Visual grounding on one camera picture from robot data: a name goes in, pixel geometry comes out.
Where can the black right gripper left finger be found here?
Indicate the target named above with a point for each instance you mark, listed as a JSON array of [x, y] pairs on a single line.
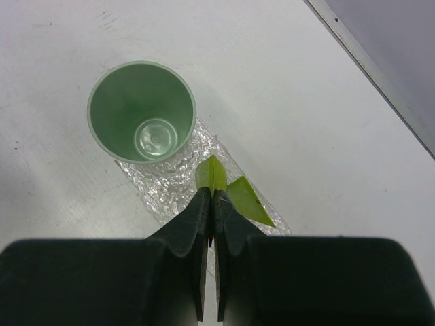
[[158, 280]]

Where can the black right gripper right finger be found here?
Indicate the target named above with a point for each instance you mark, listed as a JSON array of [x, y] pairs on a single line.
[[312, 280]]

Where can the large clear textured tray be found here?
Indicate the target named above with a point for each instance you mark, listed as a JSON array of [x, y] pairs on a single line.
[[167, 187]]

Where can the green plastic cup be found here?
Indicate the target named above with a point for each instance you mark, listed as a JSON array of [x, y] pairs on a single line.
[[141, 112]]

